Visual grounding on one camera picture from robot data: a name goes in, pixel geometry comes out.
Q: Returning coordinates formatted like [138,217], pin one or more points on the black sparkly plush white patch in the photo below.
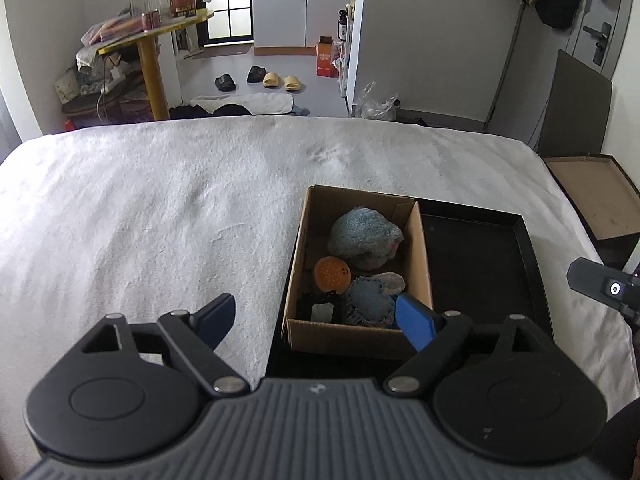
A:
[305,307]

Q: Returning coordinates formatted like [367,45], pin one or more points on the white blanket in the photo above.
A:
[150,210]

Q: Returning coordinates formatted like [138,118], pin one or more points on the brown door mat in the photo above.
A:
[222,51]

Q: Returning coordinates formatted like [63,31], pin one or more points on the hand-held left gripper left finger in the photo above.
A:
[217,317]

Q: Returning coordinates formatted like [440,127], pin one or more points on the dark clothes pile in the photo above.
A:
[210,111]

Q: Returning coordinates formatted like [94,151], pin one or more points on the clear plastic bag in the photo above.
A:
[375,102]

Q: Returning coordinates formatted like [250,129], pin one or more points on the white translucent soft piece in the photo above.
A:
[392,282]

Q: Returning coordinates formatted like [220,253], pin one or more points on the brown cardboard box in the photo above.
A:
[345,340]

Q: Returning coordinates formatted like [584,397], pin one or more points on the stack of plastic packets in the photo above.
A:
[115,30]

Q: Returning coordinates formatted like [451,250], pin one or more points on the black tray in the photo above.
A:
[475,270]

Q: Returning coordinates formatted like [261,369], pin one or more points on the glass pane door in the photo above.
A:
[225,15]

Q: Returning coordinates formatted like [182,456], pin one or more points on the small blue plush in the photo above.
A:
[370,302]

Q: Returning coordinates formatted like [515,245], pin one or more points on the grey board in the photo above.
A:
[575,110]

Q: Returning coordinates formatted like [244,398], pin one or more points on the open cardboard box on floor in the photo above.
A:
[600,195]

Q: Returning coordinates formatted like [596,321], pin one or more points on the red soda can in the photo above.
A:
[151,21]

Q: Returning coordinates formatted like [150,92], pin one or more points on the white kitchen cabinet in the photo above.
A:
[280,15]

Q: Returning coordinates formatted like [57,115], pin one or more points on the large blue fluffy plush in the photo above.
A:
[362,237]

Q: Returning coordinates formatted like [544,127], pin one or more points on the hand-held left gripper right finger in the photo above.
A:
[415,325]

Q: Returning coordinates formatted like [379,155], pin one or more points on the yellow round table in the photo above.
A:
[150,75]

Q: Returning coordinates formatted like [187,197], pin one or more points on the orange round plush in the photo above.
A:
[330,272]

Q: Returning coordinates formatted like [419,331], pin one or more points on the orange carton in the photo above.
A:
[326,57]

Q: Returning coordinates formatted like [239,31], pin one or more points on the white floor mat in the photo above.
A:
[260,102]

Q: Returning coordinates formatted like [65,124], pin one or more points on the pile of bags and clutter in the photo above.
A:
[100,95]

